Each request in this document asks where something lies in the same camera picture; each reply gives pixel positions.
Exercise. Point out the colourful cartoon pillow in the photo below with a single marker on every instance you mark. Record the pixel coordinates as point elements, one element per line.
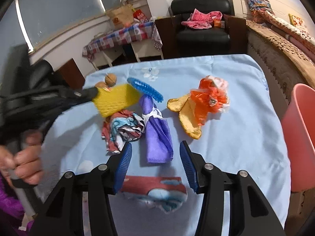
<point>256,5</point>

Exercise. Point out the light blue table cloth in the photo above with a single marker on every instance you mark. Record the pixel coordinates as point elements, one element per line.
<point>247,137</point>

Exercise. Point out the yellow foam fruit net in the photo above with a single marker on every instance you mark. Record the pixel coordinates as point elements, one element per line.
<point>110,101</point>

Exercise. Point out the orange white plastic bag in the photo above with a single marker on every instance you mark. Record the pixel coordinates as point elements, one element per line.
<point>211,96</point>

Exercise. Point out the pink clothes on armchair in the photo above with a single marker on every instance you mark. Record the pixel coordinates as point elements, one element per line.
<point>200,21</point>

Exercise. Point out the purple cloth piece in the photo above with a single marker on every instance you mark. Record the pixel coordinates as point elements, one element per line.
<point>157,133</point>

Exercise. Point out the left hand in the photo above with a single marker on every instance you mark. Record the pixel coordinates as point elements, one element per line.
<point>27,163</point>

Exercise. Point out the red gift bag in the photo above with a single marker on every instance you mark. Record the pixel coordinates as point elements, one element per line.
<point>140,16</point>

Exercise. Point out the checkered tablecloth desk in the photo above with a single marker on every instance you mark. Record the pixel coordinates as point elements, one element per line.
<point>143,38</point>

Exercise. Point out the yellow knitted cloth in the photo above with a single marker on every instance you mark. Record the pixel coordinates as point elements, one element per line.
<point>192,115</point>

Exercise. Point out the red blue patterned fabric strip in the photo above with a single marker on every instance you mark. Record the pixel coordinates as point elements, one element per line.
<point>165,193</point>

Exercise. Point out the black leather armchair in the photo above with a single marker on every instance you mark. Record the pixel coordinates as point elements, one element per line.
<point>191,42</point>

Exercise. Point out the pink plastic trash bucket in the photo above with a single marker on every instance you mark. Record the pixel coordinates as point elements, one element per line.
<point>298,130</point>

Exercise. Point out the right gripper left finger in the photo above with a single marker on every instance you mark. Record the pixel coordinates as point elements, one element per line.
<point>104,180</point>

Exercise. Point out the bed with brown blanket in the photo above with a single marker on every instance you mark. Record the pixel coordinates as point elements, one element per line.
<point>288,64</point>

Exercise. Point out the dark wooden side cabinet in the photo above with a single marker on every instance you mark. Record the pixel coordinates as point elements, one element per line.
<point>167,34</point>

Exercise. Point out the orange box on armchair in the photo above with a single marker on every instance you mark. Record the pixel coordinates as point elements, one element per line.
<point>219,24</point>

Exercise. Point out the purple sleeve forearm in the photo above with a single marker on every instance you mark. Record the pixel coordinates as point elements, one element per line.
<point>12,211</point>

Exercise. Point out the brown walnut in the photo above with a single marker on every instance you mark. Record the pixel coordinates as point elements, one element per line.
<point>102,85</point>
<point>110,79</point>

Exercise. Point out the yellow patterned pillow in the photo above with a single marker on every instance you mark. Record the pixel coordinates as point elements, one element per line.
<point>297,22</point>

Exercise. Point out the black sofa at left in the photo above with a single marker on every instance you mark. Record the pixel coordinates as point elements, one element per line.
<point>40,75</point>

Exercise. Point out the patterned fabric scrap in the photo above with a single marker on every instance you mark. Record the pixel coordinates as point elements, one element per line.
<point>123,126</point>

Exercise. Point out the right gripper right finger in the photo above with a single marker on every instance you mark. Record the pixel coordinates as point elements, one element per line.
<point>208,180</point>

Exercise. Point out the rolled floral quilt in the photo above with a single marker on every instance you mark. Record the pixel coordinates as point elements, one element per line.
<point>301,39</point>

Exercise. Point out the brown paper shopping bag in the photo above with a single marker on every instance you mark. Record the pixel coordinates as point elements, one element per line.
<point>122,16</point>

